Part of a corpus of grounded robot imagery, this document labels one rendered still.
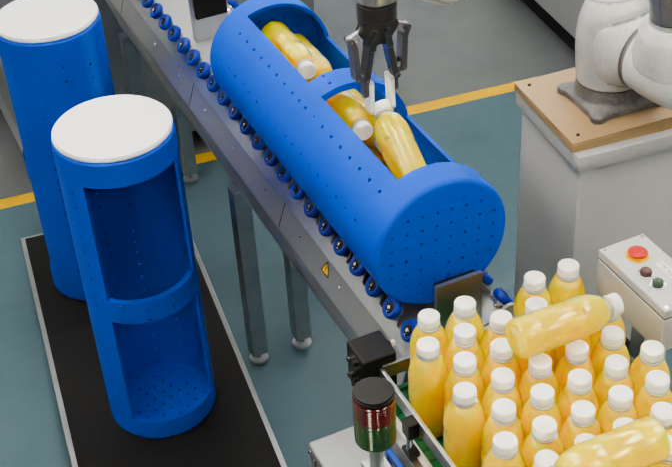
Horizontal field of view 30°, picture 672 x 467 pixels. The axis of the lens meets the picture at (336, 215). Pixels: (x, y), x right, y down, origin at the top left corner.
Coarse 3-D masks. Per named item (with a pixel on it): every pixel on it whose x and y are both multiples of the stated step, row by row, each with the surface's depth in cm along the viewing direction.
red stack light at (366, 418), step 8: (352, 400) 184; (360, 408) 182; (384, 408) 182; (392, 408) 183; (360, 416) 183; (368, 416) 182; (376, 416) 182; (384, 416) 183; (392, 416) 184; (360, 424) 184; (368, 424) 183; (376, 424) 183; (384, 424) 184
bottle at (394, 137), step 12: (384, 108) 244; (384, 120) 242; (396, 120) 242; (384, 132) 241; (396, 132) 241; (408, 132) 242; (384, 144) 242; (396, 144) 240; (408, 144) 240; (384, 156) 242; (396, 156) 240; (408, 156) 240; (420, 156) 241; (396, 168) 240; (408, 168) 239
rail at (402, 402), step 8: (384, 376) 226; (392, 384) 224; (400, 392) 222; (400, 400) 221; (400, 408) 223; (408, 408) 219; (416, 416) 217; (424, 424) 216; (424, 432) 215; (424, 440) 216; (432, 440) 212; (432, 448) 214; (440, 448) 211; (440, 456) 211; (448, 456) 209; (448, 464) 209
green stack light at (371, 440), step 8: (392, 424) 185; (360, 432) 186; (368, 432) 184; (376, 432) 184; (384, 432) 185; (392, 432) 186; (360, 440) 187; (368, 440) 185; (376, 440) 185; (384, 440) 186; (392, 440) 187; (368, 448) 186; (376, 448) 186; (384, 448) 187
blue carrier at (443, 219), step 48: (288, 0) 292; (240, 48) 283; (336, 48) 295; (240, 96) 282; (288, 96) 263; (384, 96) 277; (288, 144) 261; (336, 144) 247; (432, 144) 261; (336, 192) 243; (384, 192) 232; (432, 192) 229; (480, 192) 234; (384, 240) 230; (432, 240) 235; (480, 240) 241; (384, 288) 237; (432, 288) 242
